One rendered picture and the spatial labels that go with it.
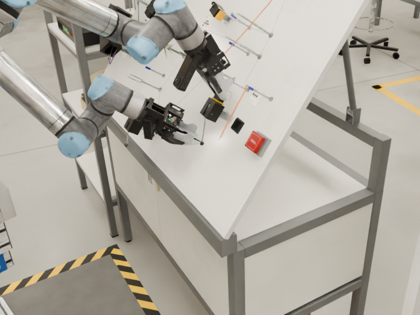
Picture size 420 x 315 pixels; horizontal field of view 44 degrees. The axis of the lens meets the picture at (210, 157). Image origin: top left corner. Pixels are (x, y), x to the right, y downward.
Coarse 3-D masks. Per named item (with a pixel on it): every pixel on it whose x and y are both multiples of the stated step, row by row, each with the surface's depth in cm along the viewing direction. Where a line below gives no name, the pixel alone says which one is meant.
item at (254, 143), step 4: (252, 132) 144; (256, 132) 143; (252, 136) 144; (256, 136) 142; (260, 136) 141; (248, 140) 144; (252, 140) 143; (256, 140) 142; (260, 140) 141; (248, 144) 144; (252, 144) 143; (256, 144) 142; (260, 144) 141; (248, 148) 144; (252, 148) 142; (256, 148) 141; (256, 152) 142
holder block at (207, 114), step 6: (210, 102) 153; (216, 102) 152; (204, 108) 154; (210, 108) 152; (216, 108) 152; (222, 108) 154; (204, 114) 153; (210, 114) 153; (216, 114) 154; (210, 120) 154; (216, 120) 155
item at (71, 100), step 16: (128, 0) 285; (48, 16) 268; (48, 32) 273; (80, 32) 224; (80, 48) 227; (96, 48) 235; (80, 64) 231; (64, 80) 287; (64, 96) 286; (80, 96) 286; (80, 112) 268; (96, 144) 252; (80, 160) 308; (96, 160) 260; (80, 176) 320; (96, 176) 292; (112, 176) 292; (112, 192) 278; (112, 208) 274; (112, 224) 279
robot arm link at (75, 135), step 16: (0, 48) 132; (0, 64) 131; (16, 64) 133; (0, 80) 132; (16, 80) 132; (32, 80) 135; (16, 96) 133; (32, 96) 133; (48, 96) 136; (32, 112) 135; (48, 112) 135; (64, 112) 137; (48, 128) 137; (64, 128) 136; (80, 128) 138; (96, 128) 144; (64, 144) 136; (80, 144) 136
